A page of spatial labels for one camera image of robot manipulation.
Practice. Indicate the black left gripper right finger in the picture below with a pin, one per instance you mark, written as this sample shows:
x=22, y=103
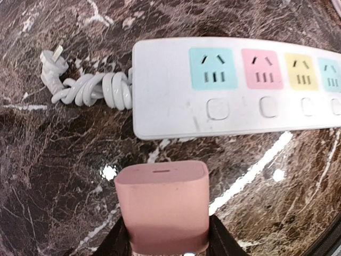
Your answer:
x=221, y=242

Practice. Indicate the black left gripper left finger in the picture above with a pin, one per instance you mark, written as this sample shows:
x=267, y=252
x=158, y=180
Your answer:
x=116, y=243

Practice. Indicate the pink small charger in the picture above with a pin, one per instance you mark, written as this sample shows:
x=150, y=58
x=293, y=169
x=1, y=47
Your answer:
x=165, y=206

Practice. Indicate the white multicolour power strip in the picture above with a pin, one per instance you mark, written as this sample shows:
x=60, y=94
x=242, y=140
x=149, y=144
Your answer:
x=209, y=86

